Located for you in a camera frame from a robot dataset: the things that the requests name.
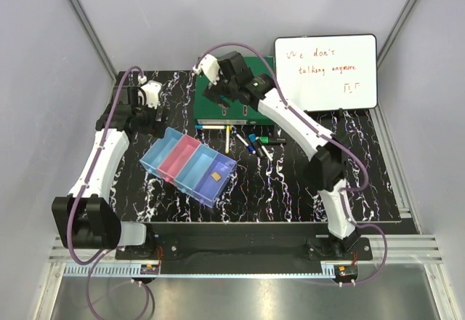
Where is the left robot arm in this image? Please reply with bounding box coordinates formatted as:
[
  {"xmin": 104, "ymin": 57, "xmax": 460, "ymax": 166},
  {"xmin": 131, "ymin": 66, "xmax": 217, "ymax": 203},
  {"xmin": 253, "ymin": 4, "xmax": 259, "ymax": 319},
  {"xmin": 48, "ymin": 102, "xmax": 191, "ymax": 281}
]
[{"xmin": 52, "ymin": 81, "xmax": 169, "ymax": 259}]

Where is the blue capped marker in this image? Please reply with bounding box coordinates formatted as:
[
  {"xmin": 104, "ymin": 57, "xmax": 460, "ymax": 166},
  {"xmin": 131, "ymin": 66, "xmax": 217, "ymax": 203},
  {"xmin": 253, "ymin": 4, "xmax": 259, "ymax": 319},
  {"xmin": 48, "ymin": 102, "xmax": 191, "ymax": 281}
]
[{"xmin": 248, "ymin": 134, "xmax": 264, "ymax": 158}]

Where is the green ring binder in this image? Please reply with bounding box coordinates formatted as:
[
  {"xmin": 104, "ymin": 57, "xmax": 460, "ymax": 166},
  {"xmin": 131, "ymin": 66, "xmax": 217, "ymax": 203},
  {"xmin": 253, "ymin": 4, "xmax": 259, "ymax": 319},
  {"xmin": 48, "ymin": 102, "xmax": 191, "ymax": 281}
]
[{"xmin": 193, "ymin": 51, "xmax": 274, "ymax": 126}]

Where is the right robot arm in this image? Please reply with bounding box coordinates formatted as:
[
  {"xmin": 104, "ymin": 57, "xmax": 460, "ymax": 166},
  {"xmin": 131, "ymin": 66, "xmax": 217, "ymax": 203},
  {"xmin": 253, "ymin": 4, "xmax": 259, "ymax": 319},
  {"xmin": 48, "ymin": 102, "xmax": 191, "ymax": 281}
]
[{"xmin": 193, "ymin": 51, "xmax": 360, "ymax": 260}]

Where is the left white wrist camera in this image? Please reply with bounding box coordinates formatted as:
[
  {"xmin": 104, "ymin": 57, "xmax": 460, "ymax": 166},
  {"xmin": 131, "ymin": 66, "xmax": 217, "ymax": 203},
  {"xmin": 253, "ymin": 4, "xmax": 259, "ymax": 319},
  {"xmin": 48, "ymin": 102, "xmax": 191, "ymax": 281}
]
[{"xmin": 139, "ymin": 80, "xmax": 162, "ymax": 109}]

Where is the yellow highlighter pen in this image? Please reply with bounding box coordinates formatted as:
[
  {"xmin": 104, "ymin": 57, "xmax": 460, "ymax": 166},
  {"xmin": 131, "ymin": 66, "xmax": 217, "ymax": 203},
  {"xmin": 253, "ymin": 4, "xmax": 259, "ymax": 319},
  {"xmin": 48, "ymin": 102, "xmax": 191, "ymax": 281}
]
[{"xmin": 225, "ymin": 125, "xmax": 230, "ymax": 154}]

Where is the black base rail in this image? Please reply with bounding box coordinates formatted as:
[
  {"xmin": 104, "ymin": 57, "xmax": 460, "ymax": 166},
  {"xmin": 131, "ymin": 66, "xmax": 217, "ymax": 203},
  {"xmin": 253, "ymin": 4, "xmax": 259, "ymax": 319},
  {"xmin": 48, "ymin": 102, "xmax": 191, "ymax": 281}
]
[{"xmin": 114, "ymin": 220, "xmax": 419, "ymax": 276}]

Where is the white whiteboard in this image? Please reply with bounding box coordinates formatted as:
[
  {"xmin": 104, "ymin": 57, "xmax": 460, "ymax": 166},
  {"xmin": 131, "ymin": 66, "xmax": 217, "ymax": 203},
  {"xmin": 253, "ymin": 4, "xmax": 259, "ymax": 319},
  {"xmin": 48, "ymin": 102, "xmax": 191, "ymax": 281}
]
[{"xmin": 274, "ymin": 33, "xmax": 378, "ymax": 112}]

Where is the white marker blue cap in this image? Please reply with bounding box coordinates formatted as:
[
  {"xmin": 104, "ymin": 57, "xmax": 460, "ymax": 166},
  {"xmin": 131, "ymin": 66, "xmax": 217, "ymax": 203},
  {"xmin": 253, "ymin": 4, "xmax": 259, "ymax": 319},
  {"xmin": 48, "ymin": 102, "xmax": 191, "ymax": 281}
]
[{"xmin": 195, "ymin": 124, "xmax": 227, "ymax": 130}]

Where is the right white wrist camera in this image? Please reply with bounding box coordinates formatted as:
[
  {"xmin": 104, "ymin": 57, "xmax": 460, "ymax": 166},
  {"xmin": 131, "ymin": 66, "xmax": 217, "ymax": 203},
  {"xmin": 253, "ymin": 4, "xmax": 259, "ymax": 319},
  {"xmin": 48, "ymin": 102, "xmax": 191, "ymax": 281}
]
[{"xmin": 193, "ymin": 54, "xmax": 220, "ymax": 85}]

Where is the green black marker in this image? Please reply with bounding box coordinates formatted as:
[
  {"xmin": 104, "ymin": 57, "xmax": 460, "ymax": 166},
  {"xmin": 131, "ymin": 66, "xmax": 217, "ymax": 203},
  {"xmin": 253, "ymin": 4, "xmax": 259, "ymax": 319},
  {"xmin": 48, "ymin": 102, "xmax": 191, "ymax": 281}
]
[{"xmin": 258, "ymin": 136, "xmax": 287, "ymax": 145}]

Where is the white pen blue tip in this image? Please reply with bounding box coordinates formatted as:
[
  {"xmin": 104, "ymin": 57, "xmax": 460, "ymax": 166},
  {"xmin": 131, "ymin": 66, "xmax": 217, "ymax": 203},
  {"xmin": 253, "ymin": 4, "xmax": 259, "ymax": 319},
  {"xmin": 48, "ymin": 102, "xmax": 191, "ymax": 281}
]
[{"xmin": 235, "ymin": 133, "xmax": 256, "ymax": 155}]

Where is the four-compartment colourful organizer tray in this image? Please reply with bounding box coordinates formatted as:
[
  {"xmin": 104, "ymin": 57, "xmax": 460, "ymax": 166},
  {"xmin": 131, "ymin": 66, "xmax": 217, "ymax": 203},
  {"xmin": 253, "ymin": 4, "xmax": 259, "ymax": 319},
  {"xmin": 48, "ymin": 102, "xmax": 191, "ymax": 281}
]
[{"xmin": 139, "ymin": 127, "xmax": 237, "ymax": 208}]

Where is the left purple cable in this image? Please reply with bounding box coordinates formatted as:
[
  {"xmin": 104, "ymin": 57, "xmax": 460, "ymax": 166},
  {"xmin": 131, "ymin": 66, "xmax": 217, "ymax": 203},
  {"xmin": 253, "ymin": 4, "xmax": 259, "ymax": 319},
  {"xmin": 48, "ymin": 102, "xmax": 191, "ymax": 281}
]
[{"xmin": 67, "ymin": 65, "xmax": 155, "ymax": 317}]

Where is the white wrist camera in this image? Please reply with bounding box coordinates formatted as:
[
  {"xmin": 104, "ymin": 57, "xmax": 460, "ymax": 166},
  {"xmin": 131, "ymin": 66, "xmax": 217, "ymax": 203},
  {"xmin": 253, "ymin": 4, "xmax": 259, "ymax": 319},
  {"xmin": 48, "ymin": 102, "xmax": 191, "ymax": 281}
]
[
  {"xmin": 193, "ymin": 54, "xmax": 220, "ymax": 85},
  {"xmin": 139, "ymin": 80, "xmax": 162, "ymax": 109}
]

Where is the small yellow eraser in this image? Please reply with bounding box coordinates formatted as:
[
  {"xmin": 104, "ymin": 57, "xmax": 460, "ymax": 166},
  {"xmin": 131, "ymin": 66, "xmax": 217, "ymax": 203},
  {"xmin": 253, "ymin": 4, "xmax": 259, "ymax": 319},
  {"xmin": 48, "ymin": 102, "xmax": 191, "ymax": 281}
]
[{"xmin": 211, "ymin": 172, "xmax": 221, "ymax": 181}]

